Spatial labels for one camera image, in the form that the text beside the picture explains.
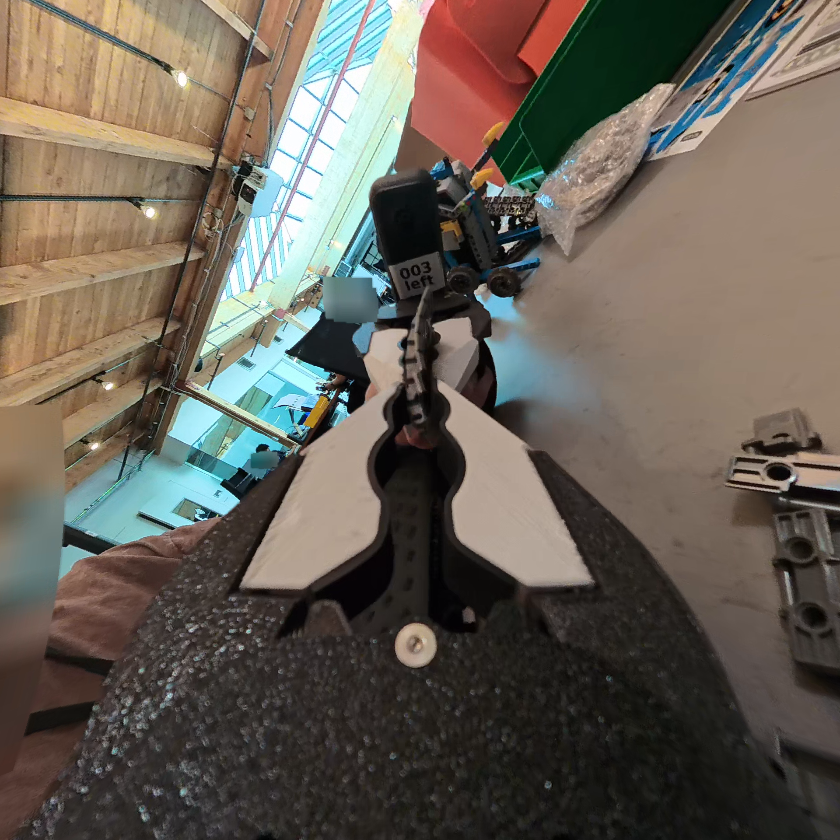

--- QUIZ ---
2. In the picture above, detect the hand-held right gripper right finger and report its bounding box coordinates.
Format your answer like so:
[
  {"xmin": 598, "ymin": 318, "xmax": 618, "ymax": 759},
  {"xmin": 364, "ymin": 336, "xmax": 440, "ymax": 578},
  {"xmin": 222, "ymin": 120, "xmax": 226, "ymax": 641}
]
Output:
[{"xmin": 433, "ymin": 392, "xmax": 597, "ymax": 593}]

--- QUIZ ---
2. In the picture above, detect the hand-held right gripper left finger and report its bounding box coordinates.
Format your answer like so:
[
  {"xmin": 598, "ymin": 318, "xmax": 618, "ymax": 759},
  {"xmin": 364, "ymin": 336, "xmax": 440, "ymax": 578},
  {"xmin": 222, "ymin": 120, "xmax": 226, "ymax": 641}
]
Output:
[{"xmin": 239, "ymin": 384, "xmax": 404, "ymax": 597}]

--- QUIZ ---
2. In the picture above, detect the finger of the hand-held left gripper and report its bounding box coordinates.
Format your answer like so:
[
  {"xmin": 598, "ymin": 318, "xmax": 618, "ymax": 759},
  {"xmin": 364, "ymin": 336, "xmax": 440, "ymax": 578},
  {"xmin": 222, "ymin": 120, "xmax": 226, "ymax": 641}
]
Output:
[
  {"xmin": 363, "ymin": 327, "xmax": 414, "ymax": 396},
  {"xmin": 430, "ymin": 318, "xmax": 481, "ymax": 393}
]

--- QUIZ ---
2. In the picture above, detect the grey track chain segment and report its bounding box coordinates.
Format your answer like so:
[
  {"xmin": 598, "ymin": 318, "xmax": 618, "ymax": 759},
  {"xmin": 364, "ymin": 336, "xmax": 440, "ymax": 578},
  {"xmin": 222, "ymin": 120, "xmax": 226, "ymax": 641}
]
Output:
[{"xmin": 400, "ymin": 285, "xmax": 442, "ymax": 448}]

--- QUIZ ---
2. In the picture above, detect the pile of grey track pieces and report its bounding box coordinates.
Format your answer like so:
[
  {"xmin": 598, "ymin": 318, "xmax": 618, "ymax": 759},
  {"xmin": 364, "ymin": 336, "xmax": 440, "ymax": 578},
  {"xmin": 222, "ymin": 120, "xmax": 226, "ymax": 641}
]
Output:
[{"xmin": 724, "ymin": 407, "xmax": 840, "ymax": 811}]

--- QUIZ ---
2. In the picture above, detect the grey desk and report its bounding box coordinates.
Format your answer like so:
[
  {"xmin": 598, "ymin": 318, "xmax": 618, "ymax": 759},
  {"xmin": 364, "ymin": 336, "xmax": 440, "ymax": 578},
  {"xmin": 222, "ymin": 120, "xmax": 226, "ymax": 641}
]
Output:
[{"xmin": 472, "ymin": 66, "xmax": 840, "ymax": 840}]

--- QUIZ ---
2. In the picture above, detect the partly built toy vehicle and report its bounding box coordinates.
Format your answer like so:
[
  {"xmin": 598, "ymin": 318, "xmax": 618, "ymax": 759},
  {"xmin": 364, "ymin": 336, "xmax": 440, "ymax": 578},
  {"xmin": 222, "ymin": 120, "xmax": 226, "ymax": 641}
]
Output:
[{"xmin": 430, "ymin": 121, "xmax": 543, "ymax": 299}]

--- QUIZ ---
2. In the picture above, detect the black perforated foam pad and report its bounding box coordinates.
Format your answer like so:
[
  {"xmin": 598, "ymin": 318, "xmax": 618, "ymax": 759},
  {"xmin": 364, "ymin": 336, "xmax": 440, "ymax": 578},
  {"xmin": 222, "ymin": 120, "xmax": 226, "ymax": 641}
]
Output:
[{"xmin": 377, "ymin": 453, "xmax": 454, "ymax": 624}]

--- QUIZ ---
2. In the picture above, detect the white ceiling device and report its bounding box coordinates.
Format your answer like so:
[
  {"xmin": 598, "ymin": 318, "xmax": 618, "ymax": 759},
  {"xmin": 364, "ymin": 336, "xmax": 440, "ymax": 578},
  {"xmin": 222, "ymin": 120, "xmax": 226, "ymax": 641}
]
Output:
[{"xmin": 230, "ymin": 159, "xmax": 284, "ymax": 219}]

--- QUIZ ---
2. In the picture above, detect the red plastic bin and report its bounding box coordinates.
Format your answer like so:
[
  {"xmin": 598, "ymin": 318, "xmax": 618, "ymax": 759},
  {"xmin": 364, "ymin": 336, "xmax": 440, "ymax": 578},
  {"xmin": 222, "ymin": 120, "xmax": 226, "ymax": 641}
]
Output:
[{"xmin": 408, "ymin": 0, "xmax": 592, "ymax": 189}]

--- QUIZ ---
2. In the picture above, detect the bubble wrap bag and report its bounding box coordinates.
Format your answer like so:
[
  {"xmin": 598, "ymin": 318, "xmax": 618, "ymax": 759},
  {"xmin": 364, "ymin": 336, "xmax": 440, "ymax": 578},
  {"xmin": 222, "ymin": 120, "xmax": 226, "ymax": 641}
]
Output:
[{"xmin": 535, "ymin": 84, "xmax": 677, "ymax": 257}]

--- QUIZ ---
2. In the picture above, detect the green plastic bin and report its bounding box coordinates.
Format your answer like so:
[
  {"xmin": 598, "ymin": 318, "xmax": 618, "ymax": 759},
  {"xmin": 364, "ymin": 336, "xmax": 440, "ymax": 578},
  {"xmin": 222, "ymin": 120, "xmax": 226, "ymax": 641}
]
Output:
[{"xmin": 491, "ymin": 0, "xmax": 750, "ymax": 189}]

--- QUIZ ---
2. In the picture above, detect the blue sticker sheet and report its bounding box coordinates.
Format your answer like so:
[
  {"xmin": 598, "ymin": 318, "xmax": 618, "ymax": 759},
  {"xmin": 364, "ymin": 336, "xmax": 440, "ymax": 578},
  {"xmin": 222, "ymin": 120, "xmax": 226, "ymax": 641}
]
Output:
[{"xmin": 646, "ymin": 0, "xmax": 809, "ymax": 161}]

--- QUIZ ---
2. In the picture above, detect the instruction manual booklet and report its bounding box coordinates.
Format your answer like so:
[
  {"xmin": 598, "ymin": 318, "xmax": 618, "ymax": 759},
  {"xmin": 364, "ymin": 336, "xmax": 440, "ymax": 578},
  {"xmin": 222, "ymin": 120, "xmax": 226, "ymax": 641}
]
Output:
[{"xmin": 747, "ymin": 0, "xmax": 840, "ymax": 101}]

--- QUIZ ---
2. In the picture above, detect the black lanyard strap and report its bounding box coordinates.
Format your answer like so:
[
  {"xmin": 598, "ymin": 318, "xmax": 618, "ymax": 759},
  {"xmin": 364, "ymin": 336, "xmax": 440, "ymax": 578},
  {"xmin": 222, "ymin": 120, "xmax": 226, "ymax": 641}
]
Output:
[{"xmin": 25, "ymin": 646, "xmax": 114, "ymax": 737}]

